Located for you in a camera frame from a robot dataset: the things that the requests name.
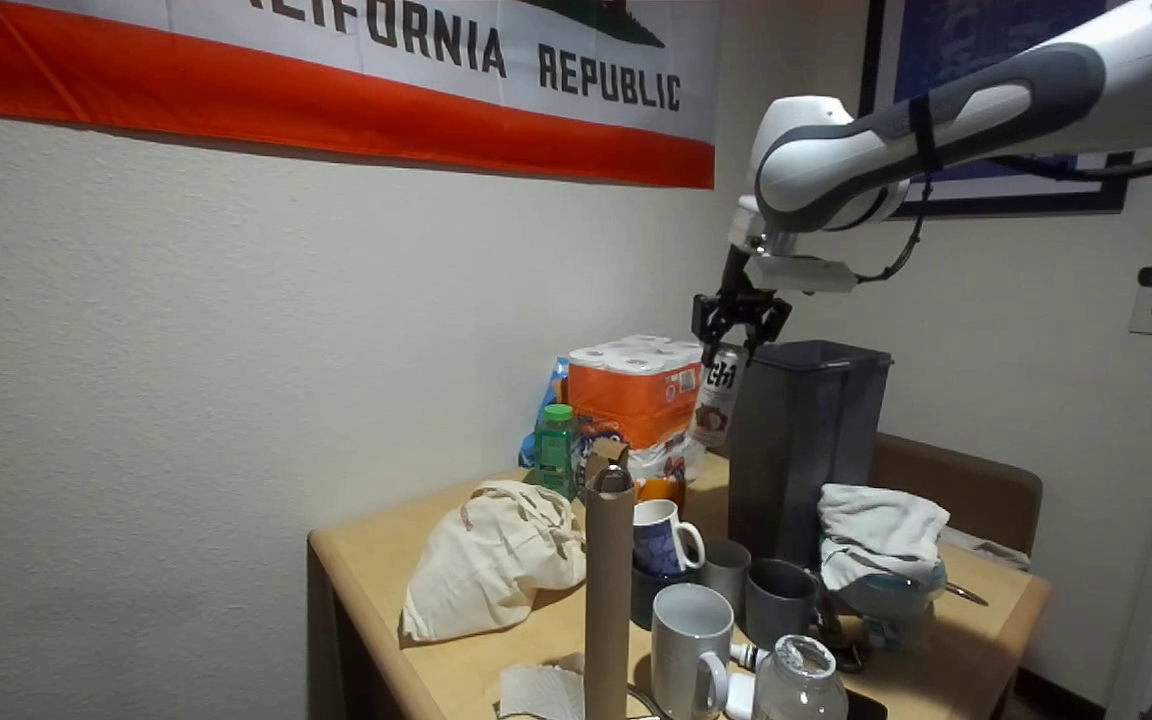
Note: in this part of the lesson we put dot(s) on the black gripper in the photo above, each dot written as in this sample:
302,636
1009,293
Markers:
739,307

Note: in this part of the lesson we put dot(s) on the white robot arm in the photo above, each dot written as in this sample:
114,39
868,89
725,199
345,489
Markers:
824,170

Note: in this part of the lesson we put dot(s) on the grey plastic bin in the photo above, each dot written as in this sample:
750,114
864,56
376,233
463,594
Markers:
807,417

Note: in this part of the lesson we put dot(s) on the blue patterned mug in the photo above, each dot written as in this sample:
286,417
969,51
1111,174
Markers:
665,542

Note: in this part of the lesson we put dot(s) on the small white grey mug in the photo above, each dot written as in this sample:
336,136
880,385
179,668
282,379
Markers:
725,569

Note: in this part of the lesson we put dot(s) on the white mug cup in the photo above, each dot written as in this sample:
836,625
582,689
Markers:
688,648

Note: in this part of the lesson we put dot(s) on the paper towel pack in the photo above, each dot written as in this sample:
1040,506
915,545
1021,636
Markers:
643,390

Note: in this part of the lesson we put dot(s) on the cardboard tube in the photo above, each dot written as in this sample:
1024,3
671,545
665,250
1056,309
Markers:
610,588

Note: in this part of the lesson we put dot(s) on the white cloth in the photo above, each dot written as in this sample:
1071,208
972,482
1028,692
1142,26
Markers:
879,534

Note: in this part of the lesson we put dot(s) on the California Republic flag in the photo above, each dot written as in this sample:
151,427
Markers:
574,89

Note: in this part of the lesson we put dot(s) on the beige cloth bag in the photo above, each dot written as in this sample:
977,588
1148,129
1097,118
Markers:
488,559

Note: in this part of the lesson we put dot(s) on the framed blue picture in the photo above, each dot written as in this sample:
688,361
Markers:
984,111

